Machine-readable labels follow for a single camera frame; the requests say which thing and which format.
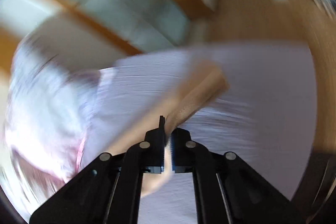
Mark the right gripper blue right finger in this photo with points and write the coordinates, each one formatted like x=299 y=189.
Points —
x=179 y=151

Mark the tan long-sleeve shirt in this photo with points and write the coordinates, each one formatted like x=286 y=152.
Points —
x=205 y=83

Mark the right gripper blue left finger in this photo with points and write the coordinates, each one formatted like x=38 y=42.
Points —
x=155 y=153

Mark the right floral pink pillow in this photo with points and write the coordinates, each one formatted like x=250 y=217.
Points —
x=48 y=126

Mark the purple bed sheet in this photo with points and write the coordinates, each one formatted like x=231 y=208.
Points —
x=267 y=117

